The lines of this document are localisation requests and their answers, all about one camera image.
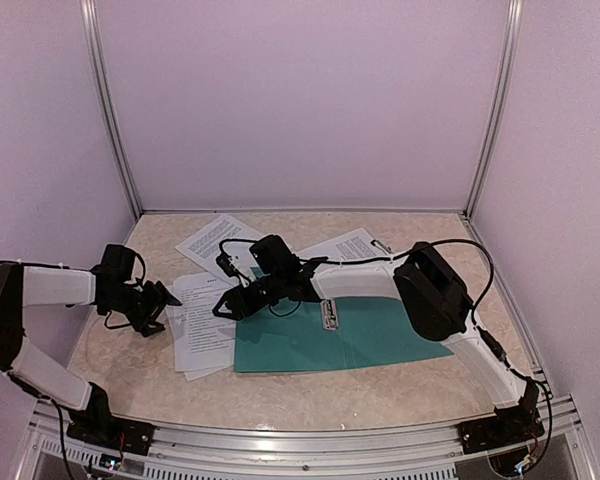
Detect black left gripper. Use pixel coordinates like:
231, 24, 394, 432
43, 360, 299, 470
104, 280, 179, 337

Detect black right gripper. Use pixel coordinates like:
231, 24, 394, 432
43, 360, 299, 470
212, 272, 285, 321

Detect paper sheets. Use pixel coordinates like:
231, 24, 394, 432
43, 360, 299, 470
166, 273, 236, 382

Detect dark teal folder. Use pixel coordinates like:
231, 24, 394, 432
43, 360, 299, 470
234, 297, 452, 374

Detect printed paper sheet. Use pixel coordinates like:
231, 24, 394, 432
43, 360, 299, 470
297, 228, 386, 263
176, 214, 263, 280

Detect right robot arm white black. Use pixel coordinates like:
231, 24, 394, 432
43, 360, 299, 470
212, 235, 540, 444

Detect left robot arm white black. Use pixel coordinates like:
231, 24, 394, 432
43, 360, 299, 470
0, 244, 181, 445

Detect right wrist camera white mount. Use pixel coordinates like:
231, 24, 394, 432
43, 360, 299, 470
216, 252, 252, 286

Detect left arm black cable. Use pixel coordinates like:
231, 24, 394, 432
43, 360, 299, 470
99, 249, 149, 331

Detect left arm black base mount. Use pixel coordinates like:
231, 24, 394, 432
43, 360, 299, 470
67, 382, 156, 456

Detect front aluminium rail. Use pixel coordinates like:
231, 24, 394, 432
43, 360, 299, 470
7, 396, 600, 479

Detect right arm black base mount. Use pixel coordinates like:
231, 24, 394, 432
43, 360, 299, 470
457, 378, 545, 454

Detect left aluminium frame post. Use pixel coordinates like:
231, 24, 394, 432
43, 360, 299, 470
79, 0, 144, 221

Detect aluminium frame post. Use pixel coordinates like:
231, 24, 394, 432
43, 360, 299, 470
463, 0, 524, 223
79, 0, 144, 221

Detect right aluminium frame post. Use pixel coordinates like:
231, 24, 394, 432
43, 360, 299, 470
463, 0, 524, 223

